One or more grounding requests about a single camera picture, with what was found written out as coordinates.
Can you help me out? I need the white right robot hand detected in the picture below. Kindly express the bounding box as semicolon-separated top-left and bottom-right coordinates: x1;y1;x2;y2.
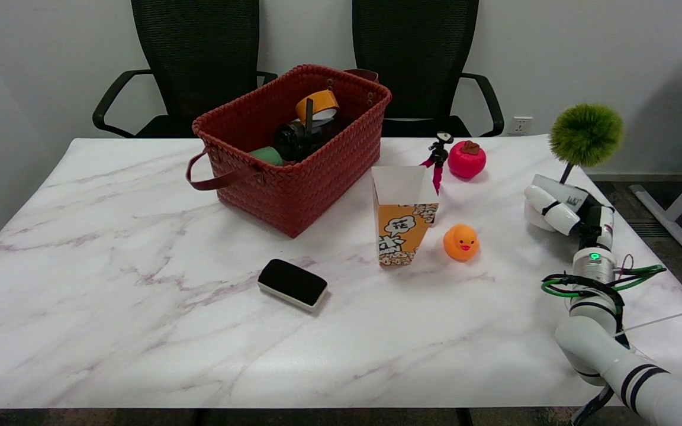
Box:
523;185;616;254

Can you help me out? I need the green ball plant white pot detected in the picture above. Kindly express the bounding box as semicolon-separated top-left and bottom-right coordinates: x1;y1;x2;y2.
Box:
523;104;625;231

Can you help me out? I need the white zip tie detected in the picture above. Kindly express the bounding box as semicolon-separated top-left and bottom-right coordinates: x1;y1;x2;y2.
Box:
613;303;682;337

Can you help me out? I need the orange rubber duck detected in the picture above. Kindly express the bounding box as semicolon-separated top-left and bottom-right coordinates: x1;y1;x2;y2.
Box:
443;224;481;262

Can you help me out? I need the red pomegranate toy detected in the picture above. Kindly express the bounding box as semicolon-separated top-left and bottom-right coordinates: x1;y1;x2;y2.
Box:
448;141;488;180

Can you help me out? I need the pink black mini tripod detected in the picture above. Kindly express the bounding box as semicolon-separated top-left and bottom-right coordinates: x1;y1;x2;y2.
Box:
420;131;455;196

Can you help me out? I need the orange popcorn paper box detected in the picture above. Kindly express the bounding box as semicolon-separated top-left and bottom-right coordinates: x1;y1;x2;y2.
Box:
371;166;440;267

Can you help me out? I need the black mesh office chair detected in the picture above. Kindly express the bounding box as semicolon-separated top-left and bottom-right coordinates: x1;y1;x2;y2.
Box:
347;0;506;138
92;0;279;139

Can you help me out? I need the red woven basket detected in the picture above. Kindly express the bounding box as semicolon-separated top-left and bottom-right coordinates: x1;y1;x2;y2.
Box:
186;64;393;239

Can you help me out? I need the orange tape roll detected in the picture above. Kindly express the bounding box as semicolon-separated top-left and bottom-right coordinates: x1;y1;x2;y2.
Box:
295;89;341;125

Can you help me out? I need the black white board eraser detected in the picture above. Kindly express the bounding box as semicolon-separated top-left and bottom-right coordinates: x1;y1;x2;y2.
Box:
258;259;329;313

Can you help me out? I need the green round object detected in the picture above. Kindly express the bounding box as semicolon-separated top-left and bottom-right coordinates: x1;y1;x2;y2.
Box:
250;146;285;167

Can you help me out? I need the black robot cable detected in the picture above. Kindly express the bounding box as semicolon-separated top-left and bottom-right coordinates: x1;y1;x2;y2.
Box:
542;272;627;309

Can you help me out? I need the green robot cable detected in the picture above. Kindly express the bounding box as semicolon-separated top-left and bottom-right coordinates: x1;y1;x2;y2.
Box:
541;264;667;298

